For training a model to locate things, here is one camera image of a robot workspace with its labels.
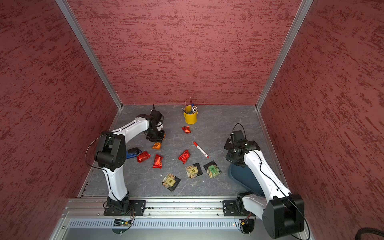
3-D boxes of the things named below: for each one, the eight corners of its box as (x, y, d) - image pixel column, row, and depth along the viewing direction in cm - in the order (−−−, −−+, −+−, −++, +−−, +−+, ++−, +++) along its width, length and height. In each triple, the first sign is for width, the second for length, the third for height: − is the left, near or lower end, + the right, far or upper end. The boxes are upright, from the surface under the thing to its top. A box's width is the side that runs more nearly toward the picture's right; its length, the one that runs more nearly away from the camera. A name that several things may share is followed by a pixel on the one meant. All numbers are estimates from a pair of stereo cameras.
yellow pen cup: (183, 122, 112) (182, 106, 99) (188, 114, 117) (187, 98, 104) (195, 126, 110) (195, 110, 96) (199, 117, 115) (199, 102, 102)
